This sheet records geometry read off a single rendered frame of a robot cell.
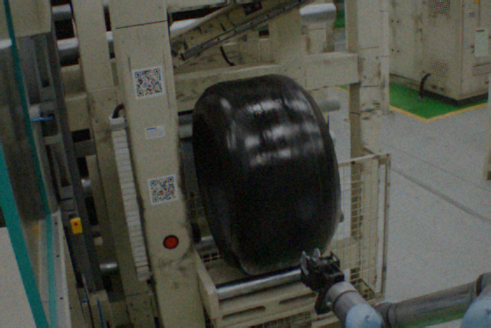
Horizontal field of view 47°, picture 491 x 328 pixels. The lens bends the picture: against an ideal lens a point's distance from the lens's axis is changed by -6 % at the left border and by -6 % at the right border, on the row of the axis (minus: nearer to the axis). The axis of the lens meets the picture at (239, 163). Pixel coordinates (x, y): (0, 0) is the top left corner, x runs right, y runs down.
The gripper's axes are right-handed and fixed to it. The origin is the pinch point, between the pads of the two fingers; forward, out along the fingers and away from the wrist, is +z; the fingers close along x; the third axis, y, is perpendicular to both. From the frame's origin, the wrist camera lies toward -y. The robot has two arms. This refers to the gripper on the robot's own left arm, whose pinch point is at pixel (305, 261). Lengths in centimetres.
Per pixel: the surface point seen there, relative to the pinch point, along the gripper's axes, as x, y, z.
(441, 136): -250, -100, 278
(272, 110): 3.7, 40.0, 9.6
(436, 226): -151, -100, 145
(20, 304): 69, 26, -32
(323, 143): -6.7, 31.8, 2.0
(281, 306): 5.0, -18.8, 7.7
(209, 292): 25.9, -5.9, 5.1
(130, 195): 41.5, 21.4, 17.3
